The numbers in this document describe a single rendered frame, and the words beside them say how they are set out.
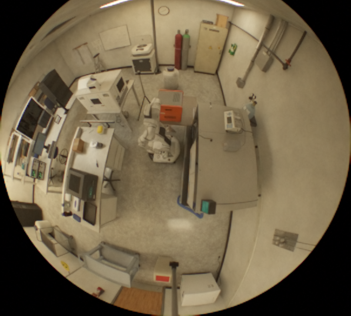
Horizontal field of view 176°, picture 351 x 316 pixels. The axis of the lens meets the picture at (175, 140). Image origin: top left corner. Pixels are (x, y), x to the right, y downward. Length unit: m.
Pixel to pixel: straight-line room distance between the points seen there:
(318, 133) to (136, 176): 3.04
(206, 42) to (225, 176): 3.70
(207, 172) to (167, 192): 1.53
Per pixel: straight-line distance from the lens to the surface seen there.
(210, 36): 3.97
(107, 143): 2.00
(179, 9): 4.17
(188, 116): 2.15
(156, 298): 3.64
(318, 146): 1.43
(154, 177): 2.51
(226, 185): 1.15
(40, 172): 3.42
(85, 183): 1.78
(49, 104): 5.48
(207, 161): 1.10
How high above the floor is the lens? 2.47
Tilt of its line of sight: 68 degrees down
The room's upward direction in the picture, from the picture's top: 3 degrees clockwise
